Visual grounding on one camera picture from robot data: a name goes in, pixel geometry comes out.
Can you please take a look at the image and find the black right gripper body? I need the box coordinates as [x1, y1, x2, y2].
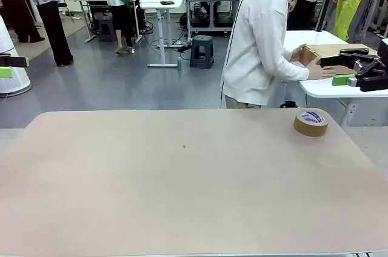
[376, 38, 388, 61]

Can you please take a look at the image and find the brown cardboard box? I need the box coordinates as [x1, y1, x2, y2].
[298, 43, 380, 68]

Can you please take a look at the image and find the person's right forearm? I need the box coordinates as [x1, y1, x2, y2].
[260, 52, 310, 82]

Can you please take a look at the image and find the person's right hand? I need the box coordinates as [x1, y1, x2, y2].
[308, 64, 338, 81]

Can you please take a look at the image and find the person's left hand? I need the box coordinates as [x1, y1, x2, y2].
[290, 47, 304, 62]

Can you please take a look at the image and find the white side table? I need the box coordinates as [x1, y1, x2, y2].
[283, 30, 388, 99]

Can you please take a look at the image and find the person in yellow-green trousers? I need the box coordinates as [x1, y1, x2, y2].
[332, 0, 380, 43]

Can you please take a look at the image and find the person in orange top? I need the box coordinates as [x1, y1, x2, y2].
[0, 0, 45, 44]

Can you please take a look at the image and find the person in blue shirt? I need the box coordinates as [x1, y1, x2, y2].
[25, 0, 74, 67]

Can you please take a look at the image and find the brown packing tape roll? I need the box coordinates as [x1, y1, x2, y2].
[293, 110, 330, 138]

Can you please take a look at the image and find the person in white cardigan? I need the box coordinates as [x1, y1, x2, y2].
[219, 0, 310, 110]

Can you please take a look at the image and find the small dark stool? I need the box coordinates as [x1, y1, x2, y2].
[96, 18, 115, 42]

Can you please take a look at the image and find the person in green top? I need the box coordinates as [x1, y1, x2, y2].
[98, 0, 136, 58]

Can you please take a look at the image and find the grey plastic stool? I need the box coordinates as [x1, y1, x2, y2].
[189, 35, 215, 69]

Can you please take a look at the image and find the grey workbench with robots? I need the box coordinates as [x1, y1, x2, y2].
[184, 0, 244, 38]

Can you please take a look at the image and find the white standing desk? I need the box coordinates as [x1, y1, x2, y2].
[139, 0, 186, 68]

